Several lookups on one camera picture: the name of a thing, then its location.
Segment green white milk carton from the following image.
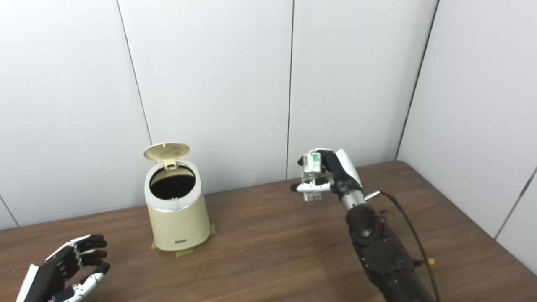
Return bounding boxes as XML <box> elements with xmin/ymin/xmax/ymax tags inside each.
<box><xmin>303</xmin><ymin>152</ymin><xmax>324</xmax><ymax>202</ymax></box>

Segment round cream bin lid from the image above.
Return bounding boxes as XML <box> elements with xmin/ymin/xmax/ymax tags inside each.
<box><xmin>143</xmin><ymin>142</ymin><xmax>190</xmax><ymax>171</ymax></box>

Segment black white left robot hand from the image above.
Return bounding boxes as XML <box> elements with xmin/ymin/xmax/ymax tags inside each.
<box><xmin>16</xmin><ymin>234</ymin><xmax>111</xmax><ymax>302</ymax></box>

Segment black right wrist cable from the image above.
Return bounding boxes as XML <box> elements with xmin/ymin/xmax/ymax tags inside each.
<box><xmin>365</xmin><ymin>190</ymin><xmax>441</xmax><ymax>302</ymax></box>

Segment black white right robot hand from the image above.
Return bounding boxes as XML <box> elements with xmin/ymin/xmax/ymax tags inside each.
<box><xmin>290</xmin><ymin>148</ymin><xmax>363</xmax><ymax>198</ymax></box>

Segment cream-colored plastic bin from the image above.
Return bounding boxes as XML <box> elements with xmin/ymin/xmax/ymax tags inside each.
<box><xmin>144</xmin><ymin>159</ymin><xmax>211</xmax><ymax>252</ymax></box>

